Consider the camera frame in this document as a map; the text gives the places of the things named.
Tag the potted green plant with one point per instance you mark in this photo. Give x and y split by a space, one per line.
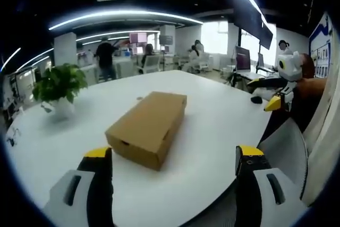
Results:
59 86

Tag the person's right hand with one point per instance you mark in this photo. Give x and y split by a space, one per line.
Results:
308 66

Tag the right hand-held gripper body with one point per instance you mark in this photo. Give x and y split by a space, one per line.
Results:
290 67

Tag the black computer mouse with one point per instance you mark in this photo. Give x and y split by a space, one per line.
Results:
256 100

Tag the open laptop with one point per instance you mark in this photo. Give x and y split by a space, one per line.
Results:
264 65

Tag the computer monitor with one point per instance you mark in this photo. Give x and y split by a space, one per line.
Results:
243 58

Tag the grey mesh office chair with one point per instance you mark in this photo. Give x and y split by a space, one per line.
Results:
284 152

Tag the long ceiling light strip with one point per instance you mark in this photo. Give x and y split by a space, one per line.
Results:
125 15

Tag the person's light clothing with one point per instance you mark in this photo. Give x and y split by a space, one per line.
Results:
322 144

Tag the white office chair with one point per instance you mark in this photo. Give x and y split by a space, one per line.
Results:
151 65

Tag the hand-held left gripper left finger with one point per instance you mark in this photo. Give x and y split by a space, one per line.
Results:
82 200

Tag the black hanging screen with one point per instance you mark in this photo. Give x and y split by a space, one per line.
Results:
255 26

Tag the blue wall poster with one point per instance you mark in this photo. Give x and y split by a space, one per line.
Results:
322 51

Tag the brown cardboard shoe box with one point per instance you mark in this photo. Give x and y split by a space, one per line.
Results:
148 123

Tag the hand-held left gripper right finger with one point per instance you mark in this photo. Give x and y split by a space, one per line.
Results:
255 200

